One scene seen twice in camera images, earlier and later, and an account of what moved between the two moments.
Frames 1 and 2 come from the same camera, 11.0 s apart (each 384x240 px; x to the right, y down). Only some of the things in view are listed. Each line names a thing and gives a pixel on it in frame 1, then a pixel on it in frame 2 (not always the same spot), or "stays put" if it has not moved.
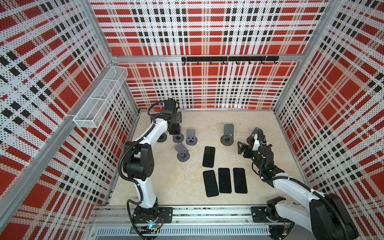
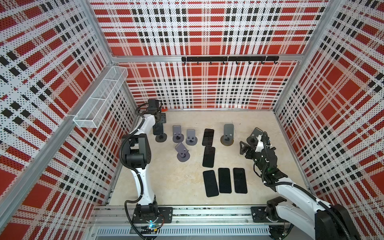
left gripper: (178, 117) → (160, 119)
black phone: (209, 156) stays put
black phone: (240, 181) stays put
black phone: (225, 183) stays put
